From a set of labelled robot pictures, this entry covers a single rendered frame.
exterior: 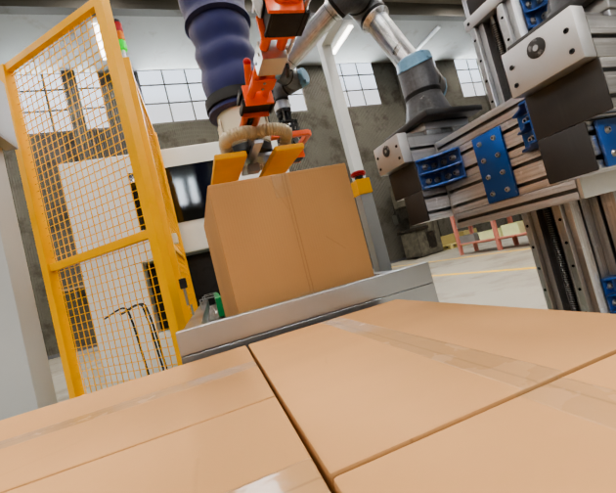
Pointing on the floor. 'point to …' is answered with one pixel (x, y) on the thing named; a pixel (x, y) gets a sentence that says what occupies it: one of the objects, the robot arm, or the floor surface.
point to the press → (425, 242)
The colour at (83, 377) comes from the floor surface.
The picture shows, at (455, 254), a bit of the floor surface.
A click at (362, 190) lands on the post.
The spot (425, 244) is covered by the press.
